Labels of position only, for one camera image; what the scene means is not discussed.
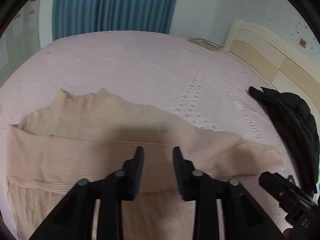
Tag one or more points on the beige knitted sweater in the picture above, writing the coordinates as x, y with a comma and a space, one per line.
90, 136

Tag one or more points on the white wardrobe with flower stickers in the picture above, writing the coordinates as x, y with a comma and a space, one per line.
20, 40

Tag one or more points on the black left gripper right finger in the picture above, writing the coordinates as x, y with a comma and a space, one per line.
223, 210

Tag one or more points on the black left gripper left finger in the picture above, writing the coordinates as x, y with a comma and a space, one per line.
72, 218

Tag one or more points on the pink bed cover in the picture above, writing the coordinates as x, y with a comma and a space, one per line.
206, 88

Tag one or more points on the beige bedside table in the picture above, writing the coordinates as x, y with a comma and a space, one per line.
205, 44

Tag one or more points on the cream and tan headboard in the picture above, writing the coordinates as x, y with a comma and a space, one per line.
278, 62

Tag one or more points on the black jacket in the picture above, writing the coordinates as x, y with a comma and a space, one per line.
292, 118

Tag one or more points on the blue curtain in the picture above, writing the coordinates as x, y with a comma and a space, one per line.
73, 17

